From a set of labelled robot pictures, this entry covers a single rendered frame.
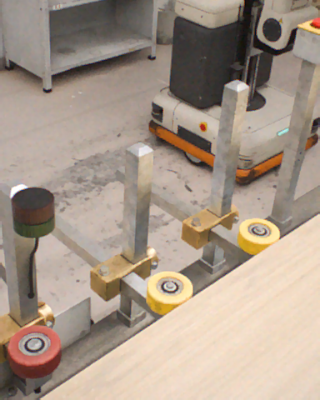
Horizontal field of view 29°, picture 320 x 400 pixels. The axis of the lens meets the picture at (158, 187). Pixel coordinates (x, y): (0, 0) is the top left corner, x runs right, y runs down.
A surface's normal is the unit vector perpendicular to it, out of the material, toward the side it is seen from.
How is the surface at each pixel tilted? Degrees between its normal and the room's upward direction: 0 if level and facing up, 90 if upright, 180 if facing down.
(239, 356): 0
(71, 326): 90
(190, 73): 90
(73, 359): 0
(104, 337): 0
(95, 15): 90
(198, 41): 90
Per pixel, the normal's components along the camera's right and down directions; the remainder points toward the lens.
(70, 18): 0.69, 0.43
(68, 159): 0.06, -0.83
